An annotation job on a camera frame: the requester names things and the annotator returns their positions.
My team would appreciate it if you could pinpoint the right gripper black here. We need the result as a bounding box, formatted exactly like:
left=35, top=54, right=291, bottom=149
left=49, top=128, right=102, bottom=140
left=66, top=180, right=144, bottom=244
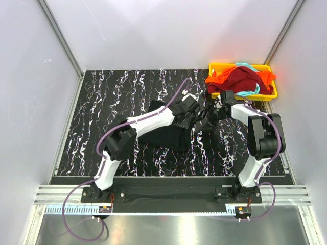
left=193, top=102, right=228, bottom=131

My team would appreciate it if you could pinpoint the black t shirt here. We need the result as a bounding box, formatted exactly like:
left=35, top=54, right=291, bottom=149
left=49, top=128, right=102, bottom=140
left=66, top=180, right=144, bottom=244
left=139, top=100, right=205, bottom=153

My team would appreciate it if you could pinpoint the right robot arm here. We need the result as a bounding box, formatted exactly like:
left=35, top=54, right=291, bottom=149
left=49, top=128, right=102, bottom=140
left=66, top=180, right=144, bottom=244
left=201, top=90, right=286, bottom=203

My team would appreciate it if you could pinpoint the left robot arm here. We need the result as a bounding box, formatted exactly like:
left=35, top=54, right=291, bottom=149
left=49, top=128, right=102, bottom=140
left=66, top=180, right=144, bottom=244
left=90, top=94, right=200, bottom=202

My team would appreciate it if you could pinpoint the dark red t shirt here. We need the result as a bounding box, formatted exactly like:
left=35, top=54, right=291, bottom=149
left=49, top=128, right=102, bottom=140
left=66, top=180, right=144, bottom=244
left=205, top=66, right=276, bottom=95

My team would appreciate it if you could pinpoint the teal t shirt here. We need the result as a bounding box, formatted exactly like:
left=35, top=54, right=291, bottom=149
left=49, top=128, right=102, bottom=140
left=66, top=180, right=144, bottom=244
left=235, top=62, right=260, bottom=96

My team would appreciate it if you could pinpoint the orange t shirt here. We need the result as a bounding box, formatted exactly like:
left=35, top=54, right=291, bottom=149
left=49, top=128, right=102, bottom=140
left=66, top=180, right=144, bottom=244
left=205, top=66, right=276, bottom=87

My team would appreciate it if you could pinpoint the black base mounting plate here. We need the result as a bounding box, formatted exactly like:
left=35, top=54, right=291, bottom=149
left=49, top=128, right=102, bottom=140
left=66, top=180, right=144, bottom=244
left=81, top=177, right=262, bottom=215

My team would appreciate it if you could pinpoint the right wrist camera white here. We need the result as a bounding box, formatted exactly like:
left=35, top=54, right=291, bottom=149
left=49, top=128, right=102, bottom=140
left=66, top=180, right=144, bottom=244
left=214, top=96, right=223, bottom=109

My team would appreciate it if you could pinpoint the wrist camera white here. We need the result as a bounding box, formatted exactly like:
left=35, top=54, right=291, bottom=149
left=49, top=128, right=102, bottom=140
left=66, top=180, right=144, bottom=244
left=182, top=90, right=196, bottom=101
left=214, top=96, right=223, bottom=109

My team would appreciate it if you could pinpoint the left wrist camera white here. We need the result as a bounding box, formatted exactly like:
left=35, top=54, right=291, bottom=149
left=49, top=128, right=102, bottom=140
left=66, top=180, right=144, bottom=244
left=182, top=90, right=196, bottom=101

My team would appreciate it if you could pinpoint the aluminium frame post right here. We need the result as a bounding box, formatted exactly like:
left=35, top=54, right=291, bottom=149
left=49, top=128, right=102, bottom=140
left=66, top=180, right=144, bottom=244
left=263, top=0, right=307, bottom=65

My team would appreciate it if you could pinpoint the aluminium frame post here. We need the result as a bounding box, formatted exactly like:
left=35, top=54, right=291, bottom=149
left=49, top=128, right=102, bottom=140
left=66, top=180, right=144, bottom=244
left=36, top=0, right=84, bottom=79
left=263, top=0, right=307, bottom=65

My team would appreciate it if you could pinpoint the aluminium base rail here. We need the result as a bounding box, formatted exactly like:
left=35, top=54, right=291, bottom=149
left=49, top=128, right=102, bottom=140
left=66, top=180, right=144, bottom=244
left=34, top=185, right=311, bottom=206

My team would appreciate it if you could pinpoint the white slotted cable duct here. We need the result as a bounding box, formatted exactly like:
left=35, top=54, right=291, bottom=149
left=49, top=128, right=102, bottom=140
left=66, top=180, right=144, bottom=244
left=44, top=205, right=237, bottom=216

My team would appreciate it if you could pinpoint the aluminium frame post left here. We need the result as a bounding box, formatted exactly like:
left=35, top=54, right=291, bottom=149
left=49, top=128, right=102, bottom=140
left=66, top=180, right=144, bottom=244
left=36, top=0, right=84, bottom=79

